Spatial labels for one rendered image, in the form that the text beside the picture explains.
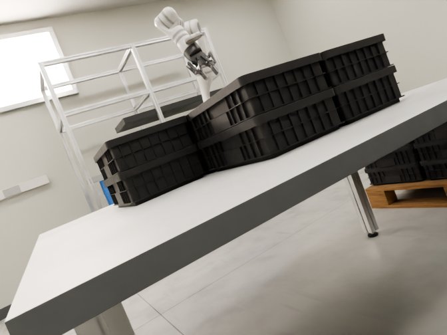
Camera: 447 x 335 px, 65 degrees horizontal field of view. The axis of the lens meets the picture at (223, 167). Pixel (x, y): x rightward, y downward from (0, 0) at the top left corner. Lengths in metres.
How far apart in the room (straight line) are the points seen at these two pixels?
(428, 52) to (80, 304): 4.27
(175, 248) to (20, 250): 3.71
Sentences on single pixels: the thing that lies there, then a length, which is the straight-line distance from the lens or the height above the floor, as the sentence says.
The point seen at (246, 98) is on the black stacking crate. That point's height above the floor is 0.87.
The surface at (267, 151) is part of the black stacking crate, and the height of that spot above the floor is 0.72.
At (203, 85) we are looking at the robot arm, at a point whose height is 1.11.
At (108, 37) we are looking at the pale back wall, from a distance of 4.61.
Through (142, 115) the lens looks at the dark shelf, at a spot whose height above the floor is 1.32.
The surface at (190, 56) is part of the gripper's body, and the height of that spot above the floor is 1.18.
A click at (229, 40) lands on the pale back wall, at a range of 5.19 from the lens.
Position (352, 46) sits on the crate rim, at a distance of 1.21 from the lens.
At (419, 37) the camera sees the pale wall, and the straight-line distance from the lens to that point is 4.48.
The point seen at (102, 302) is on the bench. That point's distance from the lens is 0.44.
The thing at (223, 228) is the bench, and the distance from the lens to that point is 0.47.
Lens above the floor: 0.78
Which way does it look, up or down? 4 degrees down
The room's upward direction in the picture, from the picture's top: 22 degrees counter-clockwise
